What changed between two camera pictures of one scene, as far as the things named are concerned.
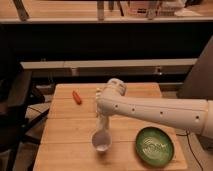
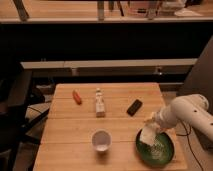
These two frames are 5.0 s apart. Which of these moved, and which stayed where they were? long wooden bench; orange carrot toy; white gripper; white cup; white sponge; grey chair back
Moved: white gripper; white sponge
Stayed: white cup; orange carrot toy; long wooden bench; grey chair back
